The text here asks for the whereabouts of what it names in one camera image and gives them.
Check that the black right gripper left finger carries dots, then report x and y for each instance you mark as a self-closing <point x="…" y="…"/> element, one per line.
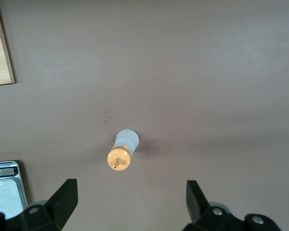
<point x="60" y="204"/>

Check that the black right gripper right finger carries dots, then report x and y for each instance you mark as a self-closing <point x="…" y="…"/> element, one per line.
<point x="197" y="207"/>

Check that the translucent sauce bottle orange cap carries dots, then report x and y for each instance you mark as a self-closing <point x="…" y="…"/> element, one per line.
<point x="121" y="154"/>

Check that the silver digital kitchen scale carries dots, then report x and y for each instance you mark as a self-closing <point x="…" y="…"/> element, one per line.
<point x="4" y="192"/>

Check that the brown table cover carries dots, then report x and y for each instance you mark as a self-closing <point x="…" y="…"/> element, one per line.
<point x="183" y="72"/>

